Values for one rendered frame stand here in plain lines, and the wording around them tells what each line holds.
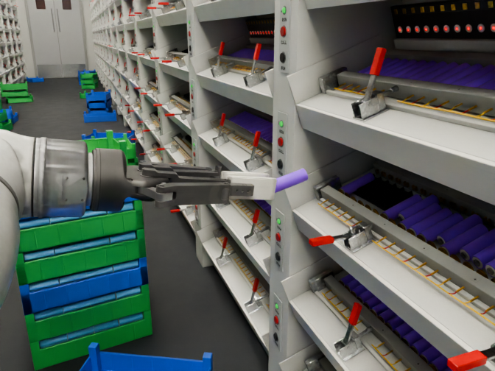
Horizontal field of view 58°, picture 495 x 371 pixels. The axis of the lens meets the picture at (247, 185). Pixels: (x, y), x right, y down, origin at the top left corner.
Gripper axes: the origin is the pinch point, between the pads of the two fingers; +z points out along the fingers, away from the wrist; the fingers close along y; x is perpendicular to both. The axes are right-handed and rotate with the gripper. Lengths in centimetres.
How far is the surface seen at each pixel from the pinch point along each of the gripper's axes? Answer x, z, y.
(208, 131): -6, 21, -84
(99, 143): -17, -10, -104
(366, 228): -4.6, 18.0, 4.2
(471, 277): -3.7, 19.5, 21.3
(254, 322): -46, 24, -36
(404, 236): -3.6, 19.8, 9.8
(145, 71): 5, 24, -224
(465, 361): -7.0, 10.1, 30.0
